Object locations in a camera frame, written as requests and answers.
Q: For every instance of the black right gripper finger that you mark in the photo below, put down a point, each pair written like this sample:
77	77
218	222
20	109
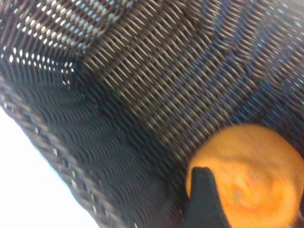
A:
204	204

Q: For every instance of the orange fruit with knobbly stem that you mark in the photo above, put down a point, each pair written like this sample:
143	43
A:
249	178

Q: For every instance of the dark brown woven basket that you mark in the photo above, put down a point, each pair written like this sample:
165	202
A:
142	95

